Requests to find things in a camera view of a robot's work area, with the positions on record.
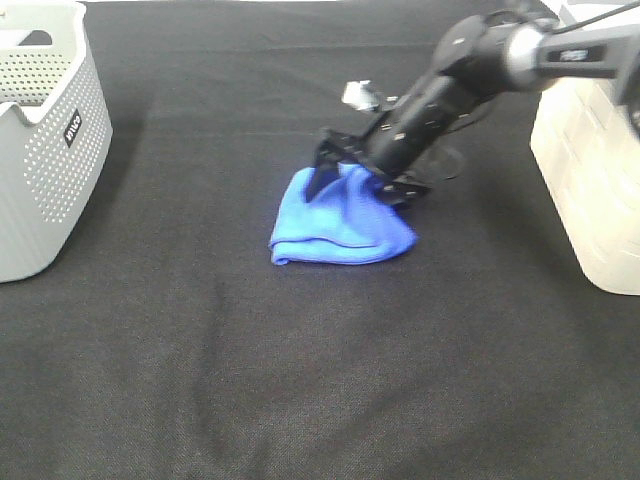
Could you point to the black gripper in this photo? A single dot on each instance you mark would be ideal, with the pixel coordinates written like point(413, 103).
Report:
point(395, 141)

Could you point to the black fabric table cover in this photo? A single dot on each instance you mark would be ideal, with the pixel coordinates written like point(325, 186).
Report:
point(164, 344)

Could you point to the blue microfiber towel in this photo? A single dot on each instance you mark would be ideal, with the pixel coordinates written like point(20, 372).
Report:
point(344, 224)

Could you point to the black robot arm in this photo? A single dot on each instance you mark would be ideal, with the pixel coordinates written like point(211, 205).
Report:
point(475, 61)

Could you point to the white plastic bin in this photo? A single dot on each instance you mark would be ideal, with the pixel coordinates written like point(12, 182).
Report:
point(588, 155)

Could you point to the grey perforated plastic basket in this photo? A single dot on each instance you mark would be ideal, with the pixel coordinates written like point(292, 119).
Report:
point(55, 133)

